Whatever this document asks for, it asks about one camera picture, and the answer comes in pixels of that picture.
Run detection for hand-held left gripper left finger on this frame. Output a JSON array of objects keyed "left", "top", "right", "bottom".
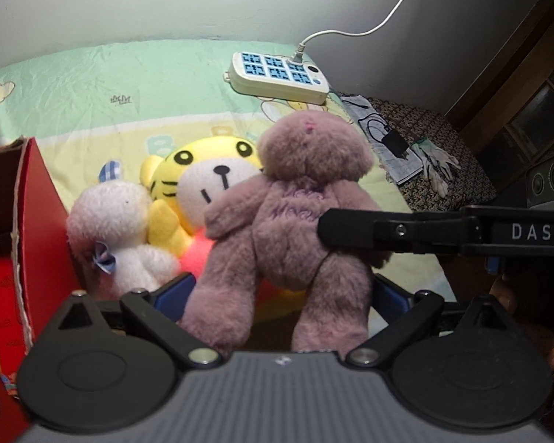
[{"left": 58, "top": 272, "right": 223, "bottom": 370}]

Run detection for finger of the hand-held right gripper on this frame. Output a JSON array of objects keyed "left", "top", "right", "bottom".
[{"left": 318, "top": 207, "right": 484, "bottom": 254}]

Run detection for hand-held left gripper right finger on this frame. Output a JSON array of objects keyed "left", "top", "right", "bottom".
[{"left": 345, "top": 273, "right": 513, "bottom": 370}]

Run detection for purple teddy bear plush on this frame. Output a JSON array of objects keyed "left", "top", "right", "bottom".
[{"left": 180, "top": 111, "right": 393, "bottom": 358}]

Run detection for white bunny plush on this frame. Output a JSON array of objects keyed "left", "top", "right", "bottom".
[{"left": 66, "top": 161, "right": 182, "bottom": 299}]

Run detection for yellow tiger plush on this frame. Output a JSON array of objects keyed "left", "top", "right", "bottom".
[{"left": 140, "top": 136, "right": 265, "bottom": 278}]

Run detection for red cardboard box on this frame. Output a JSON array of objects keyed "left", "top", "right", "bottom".
[{"left": 0, "top": 136, "right": 88, "bottom": 443}]

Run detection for person's right hand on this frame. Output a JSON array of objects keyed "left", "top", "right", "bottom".
[{"left": 489, "top": 274, "right": 554, "bottom": 374}]

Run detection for black speaker box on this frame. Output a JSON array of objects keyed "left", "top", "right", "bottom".
[{"left": 525, "top": 147, "right": 554, "bottom": 209}]

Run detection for blue white paper sheet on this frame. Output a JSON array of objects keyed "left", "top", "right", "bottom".
[{"left": 341, "top": 95, "right": 426, "bottom": 186}]

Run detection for white work gloves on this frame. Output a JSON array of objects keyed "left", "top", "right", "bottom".
[{"left": 411, "top": 137, "right": 462, "bottom": 195}]

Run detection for dark wooden cabinet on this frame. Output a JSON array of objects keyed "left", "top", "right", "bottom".
[{"left": 444, "top": 0, "right": 554, "bottom": 195}]

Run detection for white power strip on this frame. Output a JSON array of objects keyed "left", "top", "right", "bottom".
[{"left": 224, "top": 51, "right": 330, "bottom": 106}]

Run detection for green cartoon printed bedsheet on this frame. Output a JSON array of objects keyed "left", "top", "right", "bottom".
[{"left": 0, "top": 39, "right": 459, "bottom": 326}]

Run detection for black charger with cable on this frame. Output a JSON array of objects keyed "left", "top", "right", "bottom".
[{"left": 364, "top": 117, "right": 410, "bottom": 161}]

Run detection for white power cable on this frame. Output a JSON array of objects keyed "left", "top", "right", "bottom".
[{"left": 294, "top": 0, "right": 424, "bottom": 64}]

